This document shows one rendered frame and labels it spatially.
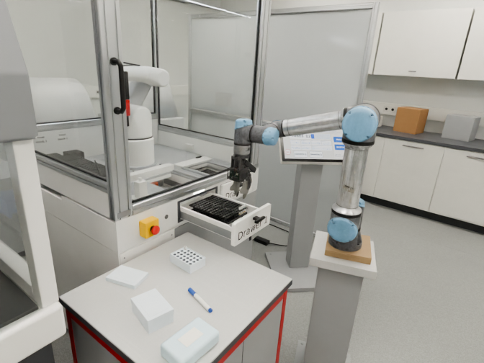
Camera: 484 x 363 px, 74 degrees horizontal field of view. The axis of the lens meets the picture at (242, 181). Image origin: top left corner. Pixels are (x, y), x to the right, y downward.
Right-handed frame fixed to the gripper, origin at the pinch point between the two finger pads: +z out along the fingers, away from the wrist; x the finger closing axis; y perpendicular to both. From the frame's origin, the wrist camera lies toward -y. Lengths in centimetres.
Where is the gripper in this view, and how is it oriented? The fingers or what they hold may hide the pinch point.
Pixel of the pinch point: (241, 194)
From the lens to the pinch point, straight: 151.7
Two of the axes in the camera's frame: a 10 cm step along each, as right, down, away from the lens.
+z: -0.6, 9.5, 3.1
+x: 8.1, 2.3, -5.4
